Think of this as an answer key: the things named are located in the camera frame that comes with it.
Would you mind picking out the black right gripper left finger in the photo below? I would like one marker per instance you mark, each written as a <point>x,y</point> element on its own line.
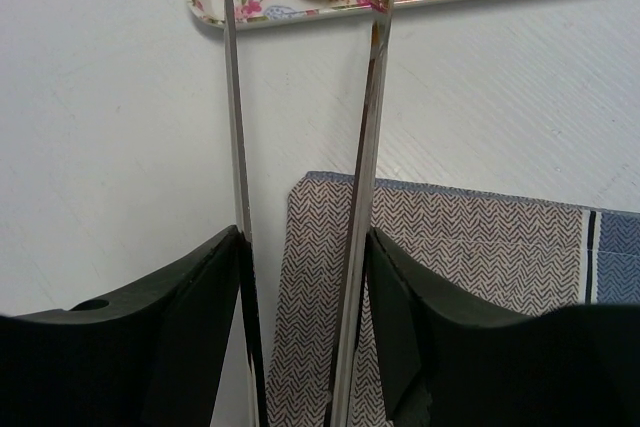
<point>147,354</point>

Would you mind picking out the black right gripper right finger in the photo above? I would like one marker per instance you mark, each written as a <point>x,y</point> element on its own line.
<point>449,358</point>

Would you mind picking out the stainless steel tongs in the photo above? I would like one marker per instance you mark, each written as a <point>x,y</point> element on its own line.
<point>337,411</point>

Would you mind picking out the blue patchwork placemat cloth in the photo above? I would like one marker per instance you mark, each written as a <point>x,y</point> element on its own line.
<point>525,255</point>

